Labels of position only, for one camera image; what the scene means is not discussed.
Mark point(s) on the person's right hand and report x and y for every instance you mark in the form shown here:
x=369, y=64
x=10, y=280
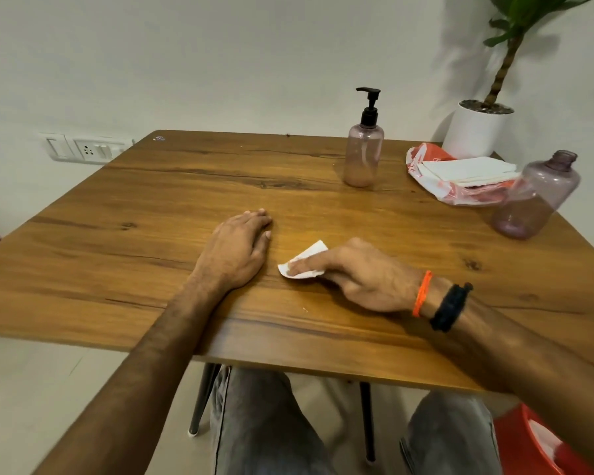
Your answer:
x=371, y=281

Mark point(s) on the person's left hand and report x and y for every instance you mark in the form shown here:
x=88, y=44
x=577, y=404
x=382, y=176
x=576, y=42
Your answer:
x=232, y=254

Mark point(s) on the white tissue sheet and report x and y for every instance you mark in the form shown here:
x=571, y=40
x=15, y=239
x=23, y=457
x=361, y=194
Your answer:
x=313, y=251

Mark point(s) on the pink bottle with liquid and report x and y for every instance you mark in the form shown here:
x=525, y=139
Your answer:
x=362, y=160

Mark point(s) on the pink plastic bottle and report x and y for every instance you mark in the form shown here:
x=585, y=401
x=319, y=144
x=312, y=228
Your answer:
x=529, y=202

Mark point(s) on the person's left forearm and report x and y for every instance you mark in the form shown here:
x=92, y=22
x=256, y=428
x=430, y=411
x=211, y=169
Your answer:
x=128, y=390

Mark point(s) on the person's right forearm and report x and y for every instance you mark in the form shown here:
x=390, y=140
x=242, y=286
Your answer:
x=539, y=361

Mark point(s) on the orange thread wristband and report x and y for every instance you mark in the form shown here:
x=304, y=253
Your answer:
x=422, y=294

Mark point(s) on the black braided wristband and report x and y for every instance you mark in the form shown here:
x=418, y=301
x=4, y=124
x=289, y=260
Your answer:
x=449, y=307

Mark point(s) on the orange white plastic tissue pack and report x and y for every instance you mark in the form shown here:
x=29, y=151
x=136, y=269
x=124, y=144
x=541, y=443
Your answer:
x=445, y=192

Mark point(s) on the stack of white tissues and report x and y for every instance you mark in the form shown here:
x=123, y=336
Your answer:
x=468, y=170

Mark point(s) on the grey trousers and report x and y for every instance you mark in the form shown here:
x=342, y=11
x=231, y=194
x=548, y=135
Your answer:
x=257, y=425

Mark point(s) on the white plant pot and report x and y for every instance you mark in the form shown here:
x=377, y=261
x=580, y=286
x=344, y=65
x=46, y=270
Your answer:
x=472, y=135

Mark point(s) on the red plastic bin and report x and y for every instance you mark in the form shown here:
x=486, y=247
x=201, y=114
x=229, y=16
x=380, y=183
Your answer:
x=517, y=445

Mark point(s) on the green potted plant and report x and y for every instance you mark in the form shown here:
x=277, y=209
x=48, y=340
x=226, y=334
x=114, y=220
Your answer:
x=520, y=14

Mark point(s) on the white wall socket plate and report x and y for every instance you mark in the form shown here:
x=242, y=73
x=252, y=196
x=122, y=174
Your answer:
x=89, y=149

